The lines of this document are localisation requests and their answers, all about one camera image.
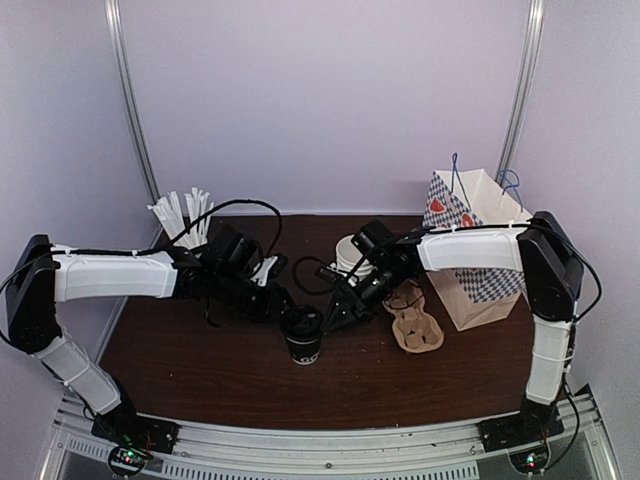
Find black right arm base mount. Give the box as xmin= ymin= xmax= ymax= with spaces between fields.
xmin=478 ymin=405 xmax=565 ymax=452

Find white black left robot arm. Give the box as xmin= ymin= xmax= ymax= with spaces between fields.
xmin=1 ymin=224 xmax=321 ymax=444

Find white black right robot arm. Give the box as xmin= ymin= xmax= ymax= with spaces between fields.
xmin=321 ymin=211 xmax=586 ymax=442

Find blue checkered paper bag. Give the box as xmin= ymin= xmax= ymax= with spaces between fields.
xmin=423 ymin=154 xmax=531 ymax=331

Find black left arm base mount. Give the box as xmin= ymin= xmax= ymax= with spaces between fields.
xmin=91 ymin=405 xmax=179 ymax=454

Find black plastic cup lid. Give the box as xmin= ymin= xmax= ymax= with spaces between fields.
xmin=280 ymin=306 xmax=323 ymax=338

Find cardboard cup carrier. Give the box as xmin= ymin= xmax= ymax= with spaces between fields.
xmin=382 ymin=280 xmax=445 ymax=354

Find stacked paper cups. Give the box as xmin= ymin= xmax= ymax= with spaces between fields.
xmin=335 ymin=235 xmax=375 ymax=286

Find aluminium table front rail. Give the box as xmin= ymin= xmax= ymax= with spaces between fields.
xmin=35 ymin=393 xmax=622 ymax=479

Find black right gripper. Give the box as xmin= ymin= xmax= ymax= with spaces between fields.
xmin=321 ymin=263 xmax=411 ymax=333

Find black white paper cup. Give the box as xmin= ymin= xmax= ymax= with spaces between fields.
xmin=285 ymin=335 xmax=322 ymax=366

